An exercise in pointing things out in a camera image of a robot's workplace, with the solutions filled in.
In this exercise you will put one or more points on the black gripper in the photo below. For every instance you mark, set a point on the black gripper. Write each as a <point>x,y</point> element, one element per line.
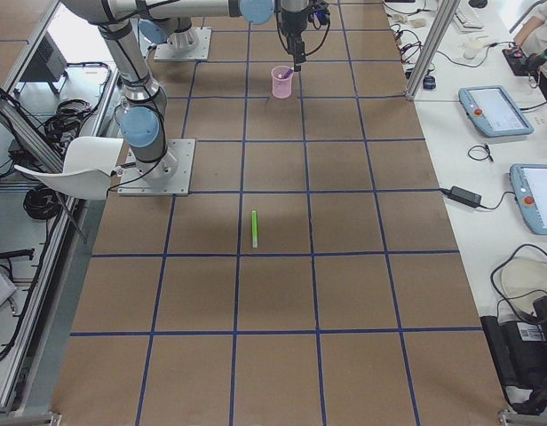
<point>292,24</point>

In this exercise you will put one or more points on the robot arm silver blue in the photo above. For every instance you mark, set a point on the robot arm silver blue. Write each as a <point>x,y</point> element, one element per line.
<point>175,32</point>
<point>112,18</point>

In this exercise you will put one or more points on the pink mesh cup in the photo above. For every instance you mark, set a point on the pink mesh cup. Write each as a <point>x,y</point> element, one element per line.
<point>281,88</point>

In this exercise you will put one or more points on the green highlighter pen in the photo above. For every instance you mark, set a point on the green highlighter pen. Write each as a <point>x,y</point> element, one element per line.
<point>254,228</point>

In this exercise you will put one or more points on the blue teach pendant far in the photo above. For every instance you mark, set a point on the blue teach pendant far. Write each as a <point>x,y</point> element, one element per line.
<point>493,112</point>

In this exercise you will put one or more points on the blue teach pendant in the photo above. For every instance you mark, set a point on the blue teach pendant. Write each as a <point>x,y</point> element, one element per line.
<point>493,112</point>
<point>529,183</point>

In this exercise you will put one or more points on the black power adapter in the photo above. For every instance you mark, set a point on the black power adapter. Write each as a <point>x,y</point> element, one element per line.
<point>463,196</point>

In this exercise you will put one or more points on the white plastic chair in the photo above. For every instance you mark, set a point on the white plastic chair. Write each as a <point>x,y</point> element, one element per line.
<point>87,168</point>

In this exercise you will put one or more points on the blue teach pendant near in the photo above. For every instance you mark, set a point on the blue teach pendant near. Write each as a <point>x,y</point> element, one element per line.
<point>529,183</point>

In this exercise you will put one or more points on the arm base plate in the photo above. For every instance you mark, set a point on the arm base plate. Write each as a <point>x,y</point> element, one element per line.
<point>171,176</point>
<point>164,53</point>

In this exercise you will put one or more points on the aluminium frame post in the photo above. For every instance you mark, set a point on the aluminium frame post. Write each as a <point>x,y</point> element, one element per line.
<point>438,29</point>

